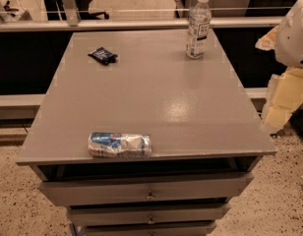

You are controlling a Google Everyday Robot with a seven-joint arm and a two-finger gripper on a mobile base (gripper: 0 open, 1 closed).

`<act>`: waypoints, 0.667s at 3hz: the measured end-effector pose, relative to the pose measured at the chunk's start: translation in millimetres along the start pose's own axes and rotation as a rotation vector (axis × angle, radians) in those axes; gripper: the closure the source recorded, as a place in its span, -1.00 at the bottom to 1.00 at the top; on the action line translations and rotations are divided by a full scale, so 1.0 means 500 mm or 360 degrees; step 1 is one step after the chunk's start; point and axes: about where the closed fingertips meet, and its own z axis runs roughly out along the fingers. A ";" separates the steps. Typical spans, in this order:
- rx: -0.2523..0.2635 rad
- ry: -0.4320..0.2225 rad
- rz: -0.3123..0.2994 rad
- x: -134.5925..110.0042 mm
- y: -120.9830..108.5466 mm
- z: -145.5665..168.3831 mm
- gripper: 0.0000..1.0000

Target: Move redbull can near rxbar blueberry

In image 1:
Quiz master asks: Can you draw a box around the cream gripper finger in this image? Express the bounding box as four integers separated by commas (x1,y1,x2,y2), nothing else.
255,27,278,51
262,67,303,134

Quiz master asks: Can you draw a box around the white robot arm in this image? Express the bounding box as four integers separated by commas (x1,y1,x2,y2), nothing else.
255,0,303,134

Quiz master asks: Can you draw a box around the blue rxbar blueberry wrapper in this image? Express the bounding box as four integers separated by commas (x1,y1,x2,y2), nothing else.
89,47,118,65

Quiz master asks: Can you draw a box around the clear plastic water bottle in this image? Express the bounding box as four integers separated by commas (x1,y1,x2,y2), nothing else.
186,0,212,59

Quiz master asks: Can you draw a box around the grey drawer cabinet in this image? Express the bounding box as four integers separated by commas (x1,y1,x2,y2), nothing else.
18,29,275,236

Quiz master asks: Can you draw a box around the black office chair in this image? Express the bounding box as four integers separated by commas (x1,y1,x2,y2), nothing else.
41,0,110,21

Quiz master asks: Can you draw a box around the grey metal railing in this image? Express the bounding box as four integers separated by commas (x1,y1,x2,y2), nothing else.
0,17,282,32

